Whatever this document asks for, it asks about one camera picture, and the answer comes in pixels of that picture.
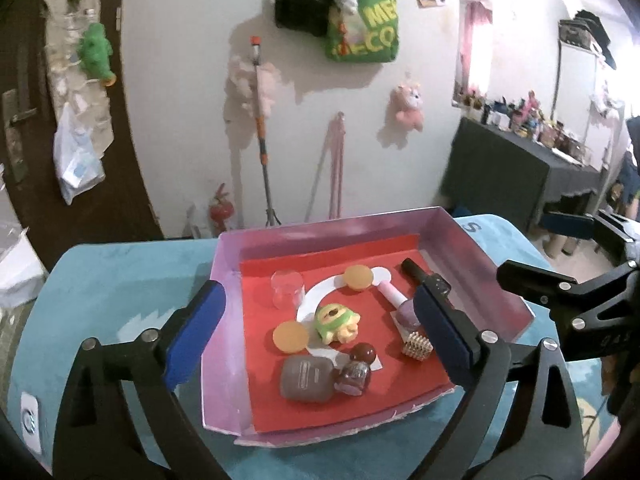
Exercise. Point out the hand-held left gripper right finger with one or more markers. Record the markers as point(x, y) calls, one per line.
point(445, 340)

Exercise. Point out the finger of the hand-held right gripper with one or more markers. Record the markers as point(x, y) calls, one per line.
point(570, 225)
point(535, 282)

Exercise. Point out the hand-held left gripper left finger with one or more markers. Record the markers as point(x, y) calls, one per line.
point(192, 340)

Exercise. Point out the pearl hair clip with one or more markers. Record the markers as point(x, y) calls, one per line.
point(417, 346)

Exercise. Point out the pink nail polish bottle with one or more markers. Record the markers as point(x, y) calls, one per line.
point(400, 305)

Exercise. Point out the black nail polish bottle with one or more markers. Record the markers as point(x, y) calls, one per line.
point(422, 275)

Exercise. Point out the dark red ball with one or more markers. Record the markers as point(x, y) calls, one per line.
point(365, 352)

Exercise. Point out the pink cardboard box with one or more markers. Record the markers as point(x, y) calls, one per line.
point(450, 240)

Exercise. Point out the orange round disc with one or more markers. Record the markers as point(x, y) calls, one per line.
point(359, 277)
point(290, 336)

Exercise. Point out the clear glass cup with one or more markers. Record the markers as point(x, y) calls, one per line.
point(287, 290)

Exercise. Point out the green yellow toy figure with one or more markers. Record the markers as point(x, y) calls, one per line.
point(336, 325)

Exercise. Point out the grey rounded case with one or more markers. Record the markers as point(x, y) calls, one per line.
point(307, 379)

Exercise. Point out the dark covered table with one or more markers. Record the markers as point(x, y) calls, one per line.
point(515, 175)

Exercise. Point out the teal plush blanket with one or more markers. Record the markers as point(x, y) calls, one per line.
point(115, 285)

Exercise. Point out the row of cosmetic bottles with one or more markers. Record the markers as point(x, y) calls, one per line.
point(525, 115)

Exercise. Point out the white cabinet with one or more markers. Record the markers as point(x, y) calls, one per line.
point(575, 90)

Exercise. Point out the red fire extinguisher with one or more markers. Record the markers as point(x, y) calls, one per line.
point(220, 207)

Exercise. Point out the white flat device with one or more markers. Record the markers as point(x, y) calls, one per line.
point(30, 417)

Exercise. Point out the dark brown door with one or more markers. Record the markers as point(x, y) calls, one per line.
point(125, 170)

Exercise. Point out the white crumpled sheet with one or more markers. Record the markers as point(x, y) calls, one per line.
point(15, 260)

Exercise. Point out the dark storage bag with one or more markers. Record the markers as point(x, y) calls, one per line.
point(582, 30)

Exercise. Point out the bright pink plush toy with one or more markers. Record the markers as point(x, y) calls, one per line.
point(409, 105)

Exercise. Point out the window with pink curtain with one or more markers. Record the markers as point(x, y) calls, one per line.
point(472, 35)

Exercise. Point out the clear plastic bag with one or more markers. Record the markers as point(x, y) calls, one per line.
point(77, 160)

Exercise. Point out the pale pink plush toy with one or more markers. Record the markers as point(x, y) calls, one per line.
point(242, 82)

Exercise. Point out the green tote bag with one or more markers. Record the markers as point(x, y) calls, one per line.
point(370, 35)

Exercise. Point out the green plush toy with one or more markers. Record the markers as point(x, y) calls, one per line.
point(97, 52)

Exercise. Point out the small white plush charm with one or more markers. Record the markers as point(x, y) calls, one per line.
point(347, 2)

